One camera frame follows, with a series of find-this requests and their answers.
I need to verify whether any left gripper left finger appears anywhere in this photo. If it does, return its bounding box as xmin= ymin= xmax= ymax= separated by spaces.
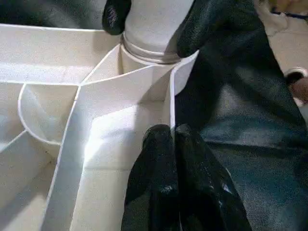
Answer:
xmin=120 ymin=124 xmax=181 ymax=231

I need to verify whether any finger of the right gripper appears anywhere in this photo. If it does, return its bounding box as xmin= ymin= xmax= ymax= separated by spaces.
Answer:
xmin=102 ymin=0 xmax=133 ymax=36
xmin=176 ymin=0 xmax=256 ymax=58

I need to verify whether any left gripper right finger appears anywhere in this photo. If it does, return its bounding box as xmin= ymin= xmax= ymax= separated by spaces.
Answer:
xmin=174 ymin=123 xmax=253 ymax=231

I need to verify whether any white plastic table leg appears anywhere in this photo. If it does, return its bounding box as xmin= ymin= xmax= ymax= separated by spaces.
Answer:
xmin=120 ymin=0 xmax=195 ymax=64

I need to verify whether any black work mat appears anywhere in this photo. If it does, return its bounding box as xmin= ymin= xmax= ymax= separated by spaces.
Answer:
xmin=0 ymin=0 xmax=308 ymax=231

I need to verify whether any white plastic table top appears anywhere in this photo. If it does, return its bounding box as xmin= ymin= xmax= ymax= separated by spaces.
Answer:
xmin=0 ymin=23 xmax=199 ymax=231

